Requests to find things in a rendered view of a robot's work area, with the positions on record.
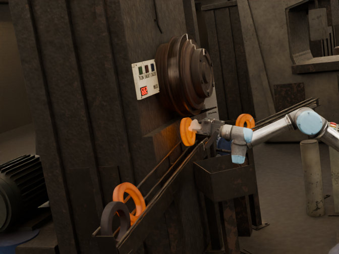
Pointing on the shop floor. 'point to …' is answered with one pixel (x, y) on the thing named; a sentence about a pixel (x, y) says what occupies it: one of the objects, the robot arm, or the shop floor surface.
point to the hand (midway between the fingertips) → (187, 128)
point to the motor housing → (242, 210)
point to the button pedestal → (333, 209)
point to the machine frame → (102, 114)
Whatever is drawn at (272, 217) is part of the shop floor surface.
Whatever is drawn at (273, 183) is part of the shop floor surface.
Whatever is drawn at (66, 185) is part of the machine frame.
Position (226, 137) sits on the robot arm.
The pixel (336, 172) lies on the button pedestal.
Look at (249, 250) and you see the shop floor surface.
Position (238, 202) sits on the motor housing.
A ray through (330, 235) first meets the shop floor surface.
